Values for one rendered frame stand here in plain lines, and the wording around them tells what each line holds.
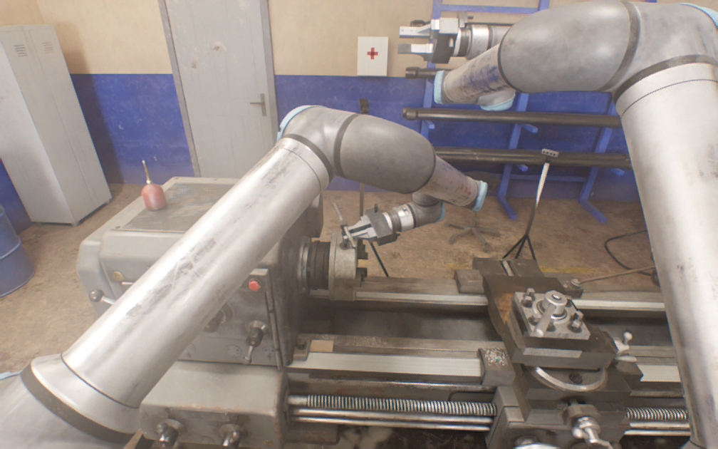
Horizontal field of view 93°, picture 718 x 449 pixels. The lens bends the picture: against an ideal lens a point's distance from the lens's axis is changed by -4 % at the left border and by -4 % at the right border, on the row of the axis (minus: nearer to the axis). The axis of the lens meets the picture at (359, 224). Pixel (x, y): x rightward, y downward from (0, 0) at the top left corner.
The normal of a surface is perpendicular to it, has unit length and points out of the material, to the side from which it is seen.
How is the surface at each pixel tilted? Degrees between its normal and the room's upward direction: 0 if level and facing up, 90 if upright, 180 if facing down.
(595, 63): 107
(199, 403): 32
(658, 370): 36
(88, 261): 46
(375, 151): 72
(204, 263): 51
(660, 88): 62
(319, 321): 0
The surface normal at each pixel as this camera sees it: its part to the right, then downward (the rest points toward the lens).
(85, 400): 0.75, -0.60
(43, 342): 0.01, -0.86
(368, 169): -0.17, 0.65
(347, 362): -0.01, -0.40
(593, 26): -0.40, 0.00
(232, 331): -0.05, 0.50
